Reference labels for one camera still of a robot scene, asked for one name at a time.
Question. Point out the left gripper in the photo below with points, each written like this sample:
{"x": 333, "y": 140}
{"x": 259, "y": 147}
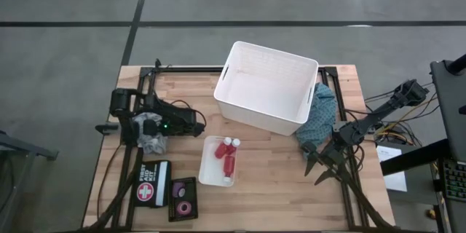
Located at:
{"x": 182, "y": 127}

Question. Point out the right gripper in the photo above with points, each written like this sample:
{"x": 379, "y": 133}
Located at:
{"x": 335, "y": 154}

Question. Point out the grey patterned cloth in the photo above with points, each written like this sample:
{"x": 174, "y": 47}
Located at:
{"x": 153, "y": 145}

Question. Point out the teal patterned cloth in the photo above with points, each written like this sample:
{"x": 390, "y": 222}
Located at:
{"x": 322, "y": 113}

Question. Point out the red medicine bottle white cap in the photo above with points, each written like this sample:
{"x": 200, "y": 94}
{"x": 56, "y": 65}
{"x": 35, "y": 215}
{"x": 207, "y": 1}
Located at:
{"x": 228, "y": 165}
{"x": 220, "y": 151}
{"x": 233, "y": 147}

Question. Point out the small white plastic bin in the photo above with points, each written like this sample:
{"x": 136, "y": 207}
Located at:
{"x": 211, "y": 171}

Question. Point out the pink bandage roll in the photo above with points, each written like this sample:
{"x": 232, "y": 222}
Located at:
{"x": 183, "y": 208}

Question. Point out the large white perforated basket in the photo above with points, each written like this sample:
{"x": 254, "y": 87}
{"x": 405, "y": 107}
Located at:
{"x": 265, "y": 87}

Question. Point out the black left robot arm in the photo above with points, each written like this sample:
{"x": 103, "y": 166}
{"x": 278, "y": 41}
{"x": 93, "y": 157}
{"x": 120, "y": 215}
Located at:
{"x": 156, "y": 105}

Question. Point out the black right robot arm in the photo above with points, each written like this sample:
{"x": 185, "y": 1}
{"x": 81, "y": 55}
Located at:
{"x": 382, "y": 111}

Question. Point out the black first aid kit pouch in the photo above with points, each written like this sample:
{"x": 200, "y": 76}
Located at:
{"x": 151, "y": 183}

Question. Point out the small black mesh basket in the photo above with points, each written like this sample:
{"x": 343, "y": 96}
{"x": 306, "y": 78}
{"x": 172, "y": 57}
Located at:
{"x": 191, "y": 191}

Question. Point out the white paper sheet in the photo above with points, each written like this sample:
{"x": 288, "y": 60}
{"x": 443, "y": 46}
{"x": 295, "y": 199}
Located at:
{"x": 395, "y": 183}

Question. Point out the black desk beam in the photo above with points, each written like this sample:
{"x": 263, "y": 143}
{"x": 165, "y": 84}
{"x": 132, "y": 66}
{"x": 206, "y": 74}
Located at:
{"x": 415, "y": 158}

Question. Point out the small yellow object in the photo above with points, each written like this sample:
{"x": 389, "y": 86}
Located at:
{"x": 431, "y": 213}

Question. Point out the grey metal table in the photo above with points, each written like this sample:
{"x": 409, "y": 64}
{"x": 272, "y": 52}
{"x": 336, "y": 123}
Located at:
{"x": 22, "y": 149}

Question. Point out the backlit computer keyboard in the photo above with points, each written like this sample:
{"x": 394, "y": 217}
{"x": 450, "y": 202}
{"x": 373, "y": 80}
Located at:
{"x": 455, "y": 180}

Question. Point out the black bracket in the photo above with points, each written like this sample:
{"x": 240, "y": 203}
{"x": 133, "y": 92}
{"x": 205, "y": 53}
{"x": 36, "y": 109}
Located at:
{"x": 107, "y": 128}

